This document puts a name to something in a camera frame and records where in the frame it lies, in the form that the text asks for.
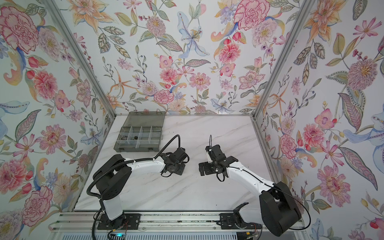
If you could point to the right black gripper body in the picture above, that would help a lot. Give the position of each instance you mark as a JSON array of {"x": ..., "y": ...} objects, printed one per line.
[{"x": 216, "y": 165}]

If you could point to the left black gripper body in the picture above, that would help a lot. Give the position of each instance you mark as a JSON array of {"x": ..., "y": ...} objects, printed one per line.
[{"x": 179, "y": 168}]

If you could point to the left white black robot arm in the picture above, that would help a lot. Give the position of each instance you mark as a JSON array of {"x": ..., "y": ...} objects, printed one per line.
[{"x": 109, "y": 181}]

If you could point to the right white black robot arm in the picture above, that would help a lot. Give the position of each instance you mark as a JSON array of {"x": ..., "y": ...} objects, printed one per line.
[{"x": 276, "y": 208}]

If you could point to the grey plastic organizer box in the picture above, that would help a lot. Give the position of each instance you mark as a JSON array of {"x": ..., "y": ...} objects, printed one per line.
[{"x": 148, "y": 126}]

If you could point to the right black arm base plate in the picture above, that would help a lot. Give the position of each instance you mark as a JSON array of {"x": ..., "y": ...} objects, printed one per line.
[{"x": 232, "y": 221}]

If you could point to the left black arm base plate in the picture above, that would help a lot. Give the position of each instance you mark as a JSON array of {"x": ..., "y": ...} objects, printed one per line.
[{"x": 126, "y": 222}]

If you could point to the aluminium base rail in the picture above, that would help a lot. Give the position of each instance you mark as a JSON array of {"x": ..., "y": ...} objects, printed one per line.
[{"x": 148, "y": 222}]

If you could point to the right aluminium corner post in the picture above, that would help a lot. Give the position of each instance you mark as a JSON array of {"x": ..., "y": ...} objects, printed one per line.
[{"x": 303, "y": 13}]

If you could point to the aluminium corner post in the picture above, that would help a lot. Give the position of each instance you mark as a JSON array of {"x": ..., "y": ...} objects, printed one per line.
[
  {"x": 68, "y": 36},
  {"x": 303, "y": 13}
]

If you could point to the left aluminium corner post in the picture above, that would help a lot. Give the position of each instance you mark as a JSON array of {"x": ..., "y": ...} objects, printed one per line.
[{"x": 68, "y": 36}]

